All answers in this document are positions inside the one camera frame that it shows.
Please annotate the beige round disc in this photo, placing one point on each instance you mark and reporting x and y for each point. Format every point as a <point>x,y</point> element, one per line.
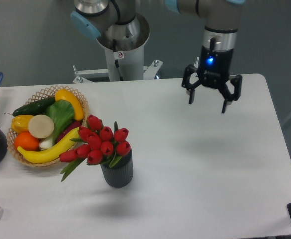
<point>41,126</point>

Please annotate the green cucumber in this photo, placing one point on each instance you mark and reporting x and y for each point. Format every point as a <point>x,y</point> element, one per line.
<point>33,108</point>

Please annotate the long yellow squash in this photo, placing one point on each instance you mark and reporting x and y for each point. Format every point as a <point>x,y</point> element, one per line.
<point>49,155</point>

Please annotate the yellow squash upper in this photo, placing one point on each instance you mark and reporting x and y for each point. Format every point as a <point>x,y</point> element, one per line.
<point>64,94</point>

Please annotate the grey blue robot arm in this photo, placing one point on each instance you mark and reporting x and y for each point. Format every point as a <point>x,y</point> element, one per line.
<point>122,33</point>

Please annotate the green bok choy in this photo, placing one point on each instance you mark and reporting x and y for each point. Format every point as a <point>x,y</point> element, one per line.
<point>62,114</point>

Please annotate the yellow bell pepper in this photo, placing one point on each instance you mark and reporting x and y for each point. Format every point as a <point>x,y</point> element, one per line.
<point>20,123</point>

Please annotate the red tulip bouquet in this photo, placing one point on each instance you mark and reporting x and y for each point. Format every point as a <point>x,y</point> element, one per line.
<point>101,146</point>

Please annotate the orange fruit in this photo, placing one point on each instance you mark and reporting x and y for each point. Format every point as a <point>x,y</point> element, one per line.
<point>27,142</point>

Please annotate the woven wicker basket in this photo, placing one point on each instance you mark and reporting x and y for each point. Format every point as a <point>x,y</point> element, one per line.
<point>41,94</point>

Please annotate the purple eggplant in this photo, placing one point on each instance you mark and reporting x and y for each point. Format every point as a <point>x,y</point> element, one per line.
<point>72,126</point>

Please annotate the dark grey ribbed vase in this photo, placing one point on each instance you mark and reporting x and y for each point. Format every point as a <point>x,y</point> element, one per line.
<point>121,174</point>

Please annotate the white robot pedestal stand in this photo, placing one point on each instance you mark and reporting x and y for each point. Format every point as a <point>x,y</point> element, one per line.
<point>121,66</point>

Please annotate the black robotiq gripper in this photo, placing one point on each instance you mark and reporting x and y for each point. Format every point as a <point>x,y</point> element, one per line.
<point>215,67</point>

